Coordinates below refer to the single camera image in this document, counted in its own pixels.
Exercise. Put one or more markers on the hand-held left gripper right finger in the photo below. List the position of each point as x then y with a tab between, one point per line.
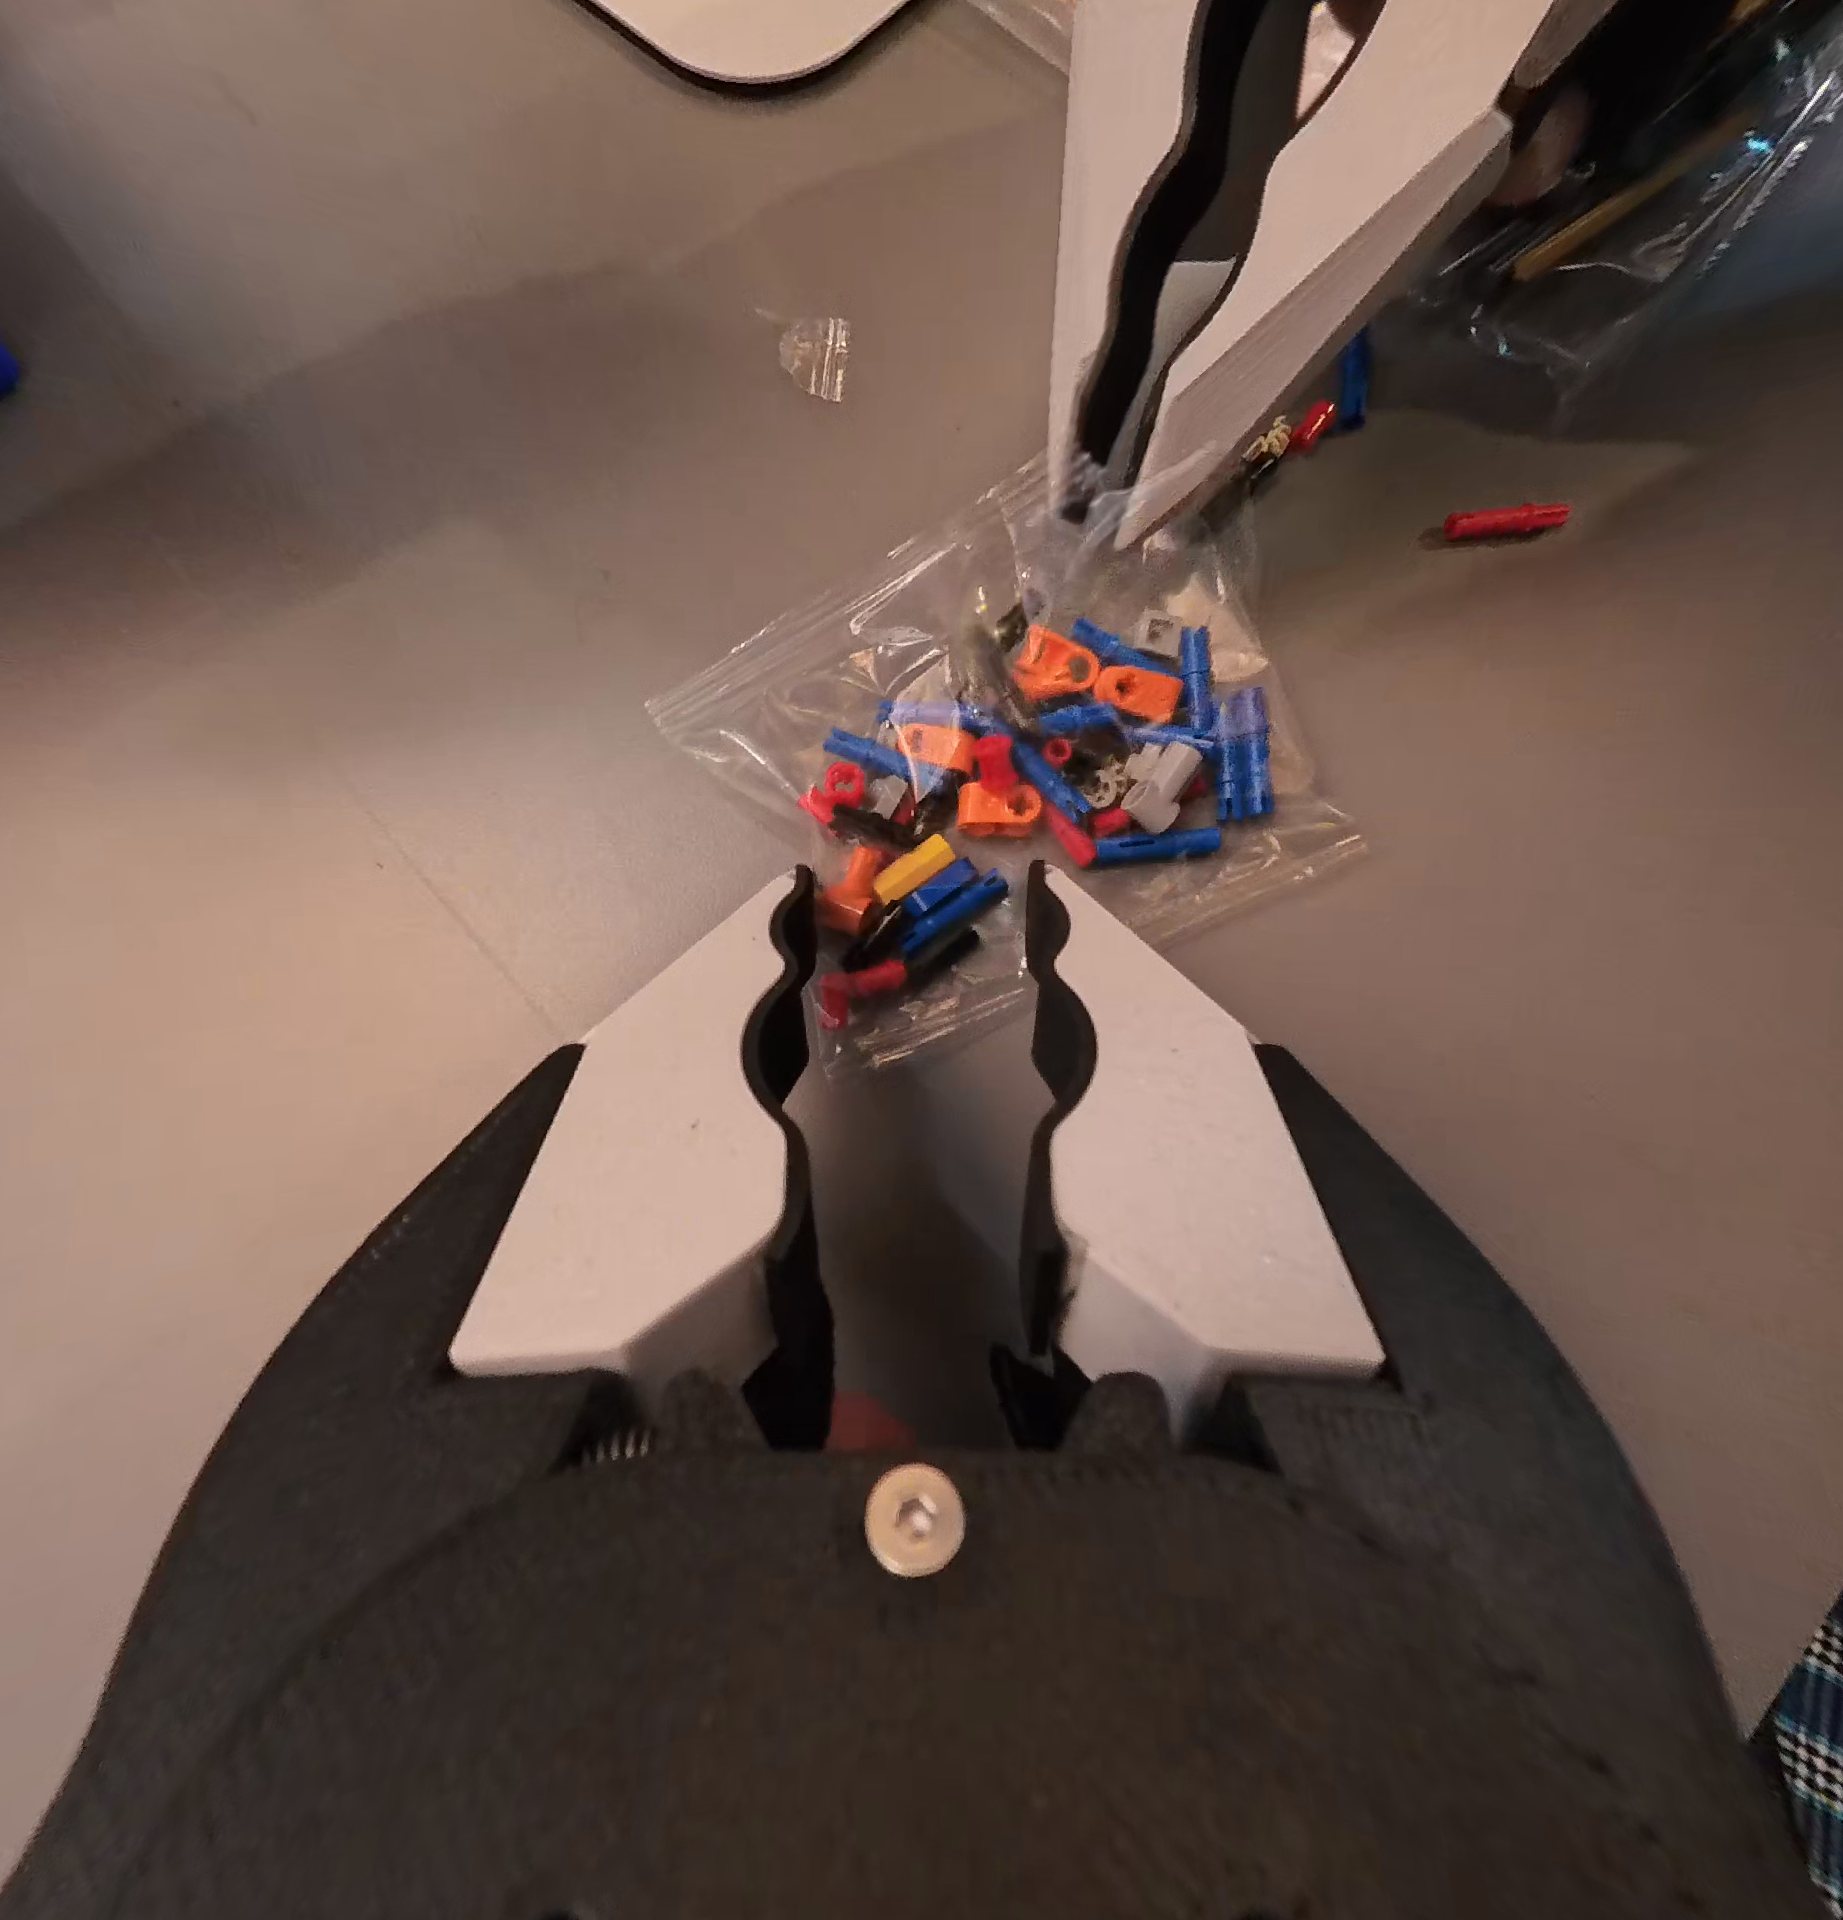
1204	1200

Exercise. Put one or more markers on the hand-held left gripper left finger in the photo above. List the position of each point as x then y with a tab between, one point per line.
637	1200

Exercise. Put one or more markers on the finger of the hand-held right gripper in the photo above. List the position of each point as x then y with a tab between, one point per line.
1109	167
1386	167

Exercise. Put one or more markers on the large clear bag of lego parts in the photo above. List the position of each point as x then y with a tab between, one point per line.
1684	193

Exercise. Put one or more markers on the clear bag of small lego pieces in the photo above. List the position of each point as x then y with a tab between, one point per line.
1101	735

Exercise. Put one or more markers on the blue lego pin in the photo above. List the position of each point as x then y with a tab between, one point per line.
1356	380

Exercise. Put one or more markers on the short red lego pin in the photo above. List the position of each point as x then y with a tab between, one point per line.
1312	426

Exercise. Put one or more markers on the tan lego gear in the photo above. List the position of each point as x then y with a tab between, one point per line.
1271	439

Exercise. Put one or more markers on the long red lego pin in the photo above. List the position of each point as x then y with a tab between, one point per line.
1508	520

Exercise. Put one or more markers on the small clear plastic scrap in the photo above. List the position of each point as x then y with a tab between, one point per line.
816	352

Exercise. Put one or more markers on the white rounded board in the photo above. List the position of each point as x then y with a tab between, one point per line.
740	28

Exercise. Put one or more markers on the blue plaid shirt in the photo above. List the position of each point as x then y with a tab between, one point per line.
1836	1740

